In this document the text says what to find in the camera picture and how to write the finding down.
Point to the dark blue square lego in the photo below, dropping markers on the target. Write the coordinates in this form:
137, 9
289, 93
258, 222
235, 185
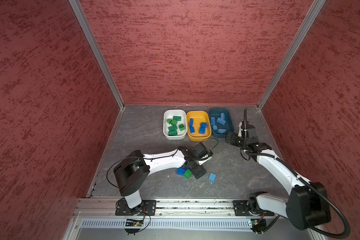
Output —
181, 171

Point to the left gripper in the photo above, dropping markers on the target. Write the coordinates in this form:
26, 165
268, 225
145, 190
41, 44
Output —
198, 172

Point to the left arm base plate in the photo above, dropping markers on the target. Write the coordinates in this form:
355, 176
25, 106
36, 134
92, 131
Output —
147, 207

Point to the right aluminium corner post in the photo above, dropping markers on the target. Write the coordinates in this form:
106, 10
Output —
305, 26

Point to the light blue small lego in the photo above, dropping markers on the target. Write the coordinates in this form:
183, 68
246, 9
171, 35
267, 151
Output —
212, 177

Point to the yellow plastic bin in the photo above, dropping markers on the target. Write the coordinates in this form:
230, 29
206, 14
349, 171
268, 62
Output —
199, 117

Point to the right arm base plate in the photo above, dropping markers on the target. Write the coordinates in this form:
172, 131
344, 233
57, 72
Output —
241, 208

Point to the light blue sloped lego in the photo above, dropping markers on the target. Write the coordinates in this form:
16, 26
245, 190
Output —
222, 131

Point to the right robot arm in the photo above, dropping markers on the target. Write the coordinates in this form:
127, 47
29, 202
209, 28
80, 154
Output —
307, 206

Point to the dark blue lego brick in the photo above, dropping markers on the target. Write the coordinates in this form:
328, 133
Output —
191, 125

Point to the aluminium corner post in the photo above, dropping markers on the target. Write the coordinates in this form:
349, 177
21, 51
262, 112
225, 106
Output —
305, 26
82, 19

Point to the dark teal plastic bin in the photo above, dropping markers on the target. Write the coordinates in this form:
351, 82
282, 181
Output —
228, 126

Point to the light blue long lego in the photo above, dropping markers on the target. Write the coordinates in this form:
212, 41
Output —
222, 119

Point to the left aluminium corner post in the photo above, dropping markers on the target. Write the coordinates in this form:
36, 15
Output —
82, 19

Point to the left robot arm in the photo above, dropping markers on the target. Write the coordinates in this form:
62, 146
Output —
131, 172

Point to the green eight-stud lego brick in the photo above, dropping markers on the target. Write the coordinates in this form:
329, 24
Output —
173, 128

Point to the green studded lego brick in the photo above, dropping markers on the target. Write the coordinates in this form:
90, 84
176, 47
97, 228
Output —
177, 118

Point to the bright green lego brick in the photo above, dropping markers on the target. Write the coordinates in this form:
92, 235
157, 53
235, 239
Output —
187, 174

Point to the dark green lego brick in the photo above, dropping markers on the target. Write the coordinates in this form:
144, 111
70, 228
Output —
173, 133

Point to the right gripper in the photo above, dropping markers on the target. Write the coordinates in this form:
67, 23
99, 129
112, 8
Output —
232, 141

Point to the green square lego brick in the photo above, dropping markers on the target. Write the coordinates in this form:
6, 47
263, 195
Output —
172, 122

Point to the light blue lego plate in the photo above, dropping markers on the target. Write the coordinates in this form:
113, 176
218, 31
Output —
213, 121

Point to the white plastic bin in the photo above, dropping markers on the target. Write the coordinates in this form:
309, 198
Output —
169, 115

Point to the aluminium front rail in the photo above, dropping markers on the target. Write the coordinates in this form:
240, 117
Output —
165, 208

